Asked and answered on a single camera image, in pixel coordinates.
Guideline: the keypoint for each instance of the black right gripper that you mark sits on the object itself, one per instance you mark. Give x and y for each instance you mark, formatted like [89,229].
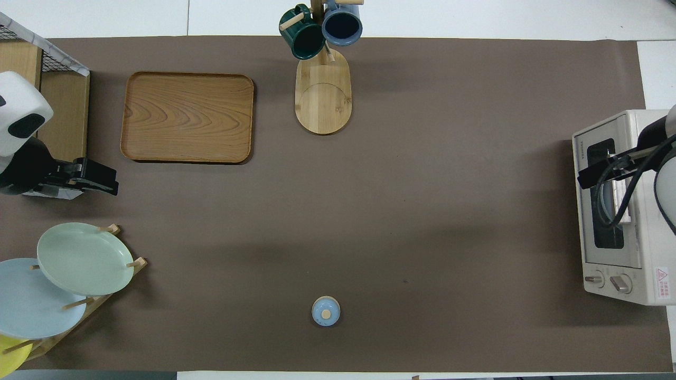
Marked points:
[628,161]

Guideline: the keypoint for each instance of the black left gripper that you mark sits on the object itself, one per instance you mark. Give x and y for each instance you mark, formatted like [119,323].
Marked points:
[60,177]

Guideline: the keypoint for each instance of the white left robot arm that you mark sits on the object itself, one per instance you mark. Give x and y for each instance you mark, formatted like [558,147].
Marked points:
[21,111]

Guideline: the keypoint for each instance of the beige oven knob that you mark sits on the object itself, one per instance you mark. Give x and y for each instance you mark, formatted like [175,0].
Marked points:
[594,278]
[621,284]

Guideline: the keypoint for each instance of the beige toaster oven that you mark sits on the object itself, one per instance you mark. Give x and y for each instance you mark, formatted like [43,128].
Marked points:
[640,293]

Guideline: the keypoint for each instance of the marble patterned panel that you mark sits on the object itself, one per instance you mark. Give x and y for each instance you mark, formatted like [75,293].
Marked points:
[76,65]
[63,195]

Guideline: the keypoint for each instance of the wooden shelf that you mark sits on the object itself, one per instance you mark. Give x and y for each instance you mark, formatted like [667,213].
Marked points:
[68,116]

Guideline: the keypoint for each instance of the pale green plate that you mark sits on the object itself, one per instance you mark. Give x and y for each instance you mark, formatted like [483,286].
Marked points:
[84,258]

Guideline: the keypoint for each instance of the rectangular wooden tray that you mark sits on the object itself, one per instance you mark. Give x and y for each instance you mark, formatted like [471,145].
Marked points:
[185,116]

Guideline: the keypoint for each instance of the wooden plate rack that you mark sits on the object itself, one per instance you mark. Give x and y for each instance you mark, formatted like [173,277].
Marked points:
[90,311]

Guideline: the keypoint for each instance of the light blue racked plate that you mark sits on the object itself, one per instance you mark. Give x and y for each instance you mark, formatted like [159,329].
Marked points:
[31,306]

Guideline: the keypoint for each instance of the yellow plate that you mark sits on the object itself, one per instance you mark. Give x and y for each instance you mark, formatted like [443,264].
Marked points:
[10,356]

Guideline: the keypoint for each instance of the brown table mat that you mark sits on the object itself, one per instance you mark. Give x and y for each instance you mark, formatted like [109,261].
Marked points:
[369,184]

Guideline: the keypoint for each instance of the wooden mug tree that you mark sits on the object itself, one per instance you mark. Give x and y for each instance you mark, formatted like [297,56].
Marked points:
[323,100]

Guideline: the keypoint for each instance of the dark green mug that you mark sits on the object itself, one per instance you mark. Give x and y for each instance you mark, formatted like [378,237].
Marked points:
[303,39]

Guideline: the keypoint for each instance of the small blue jar wooden lid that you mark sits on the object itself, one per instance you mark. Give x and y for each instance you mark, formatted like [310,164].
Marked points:
[326,311]

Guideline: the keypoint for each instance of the blue mug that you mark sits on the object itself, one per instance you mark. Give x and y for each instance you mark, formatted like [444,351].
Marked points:
[342,25]

